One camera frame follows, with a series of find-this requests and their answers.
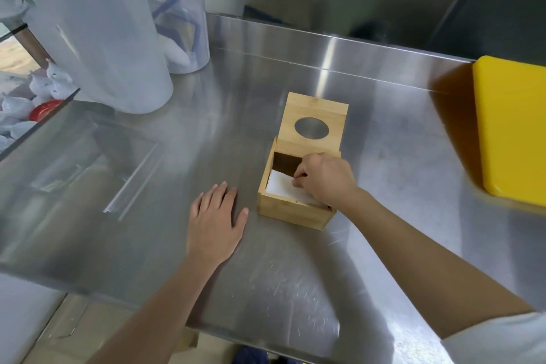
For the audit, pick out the person's left forearm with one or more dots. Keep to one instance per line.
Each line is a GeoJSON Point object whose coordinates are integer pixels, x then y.
{"type": "Point", "coordinates": [158, 312]}

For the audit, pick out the person's left hand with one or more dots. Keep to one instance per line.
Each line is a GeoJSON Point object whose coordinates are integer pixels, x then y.
{"type": "Point", "coordinates": [213, 231]}

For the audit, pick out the pile of white sachets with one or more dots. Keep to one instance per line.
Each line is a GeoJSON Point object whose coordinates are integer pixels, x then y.
{"type": "Point", "coordinates": [25, 103]}

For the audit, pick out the large frosted plastic pitcher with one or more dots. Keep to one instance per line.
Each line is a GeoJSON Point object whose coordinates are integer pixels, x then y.
{"type": "Point", "coordinates": [102, 31]}

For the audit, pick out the clear container with blue insert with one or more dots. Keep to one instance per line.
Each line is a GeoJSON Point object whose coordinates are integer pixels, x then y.
{"type": "Point", "coordinates": [183, 22]}

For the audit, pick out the person's left little finger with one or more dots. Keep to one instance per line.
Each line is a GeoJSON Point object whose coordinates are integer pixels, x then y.
{"type": "Point", "coordinates": [195, 211]}

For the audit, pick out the wooden tissue box with lid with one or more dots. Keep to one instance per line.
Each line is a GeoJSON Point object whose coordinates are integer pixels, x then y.
{"type": "Point", "coordinates": [313, 114]}

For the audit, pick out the clear acrylic tray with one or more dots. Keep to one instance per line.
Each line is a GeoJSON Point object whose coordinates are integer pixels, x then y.
{"type": "Point", "coordinates": [68, 189]}

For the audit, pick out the person's dark shoe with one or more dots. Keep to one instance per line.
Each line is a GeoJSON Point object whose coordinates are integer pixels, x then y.
{"type": "Point", "coordinates": [264, 356]}

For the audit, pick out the person's right forearm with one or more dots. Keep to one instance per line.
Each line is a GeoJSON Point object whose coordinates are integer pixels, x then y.
{"type": "Point", "coordinates": [431, 265]}

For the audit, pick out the person's white sleeve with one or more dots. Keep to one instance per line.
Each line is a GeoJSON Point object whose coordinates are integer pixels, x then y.
{"type": "Point", "coordinates": [503, 340]}

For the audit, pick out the clear acrylic display case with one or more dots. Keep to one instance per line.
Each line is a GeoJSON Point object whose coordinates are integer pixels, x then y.
{"type": "Point", "coordinates": [38, 90]}

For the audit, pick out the person's right hand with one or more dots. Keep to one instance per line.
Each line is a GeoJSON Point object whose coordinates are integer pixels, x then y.
{"type": "Point", "coordinates": [330, 180]}

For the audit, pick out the person's left middle finger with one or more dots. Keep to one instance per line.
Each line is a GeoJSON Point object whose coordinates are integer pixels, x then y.
{"type": "Point", "coordinates": [220, 197]}

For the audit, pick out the white paper napkins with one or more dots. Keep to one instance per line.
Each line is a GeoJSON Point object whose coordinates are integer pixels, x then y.
{"type": "Point", "coordinates": [281, 184]}

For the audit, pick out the red round lid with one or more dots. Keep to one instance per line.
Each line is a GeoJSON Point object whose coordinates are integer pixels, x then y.
{"type": "Point", "coordinates": [46, 110]}

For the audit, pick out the person's left thumb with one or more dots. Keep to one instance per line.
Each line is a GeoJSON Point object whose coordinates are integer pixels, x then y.
{"type": "Point", "coordinates": [241, 222]}

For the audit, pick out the yellow cutting board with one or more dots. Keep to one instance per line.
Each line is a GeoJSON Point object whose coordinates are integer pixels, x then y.
{"type": "Point", "coordinates": [512, 125]}

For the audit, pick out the person's right fingers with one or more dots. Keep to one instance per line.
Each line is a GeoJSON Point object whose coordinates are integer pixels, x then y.
{"type": "Point", "coordinates": [303, 174]}

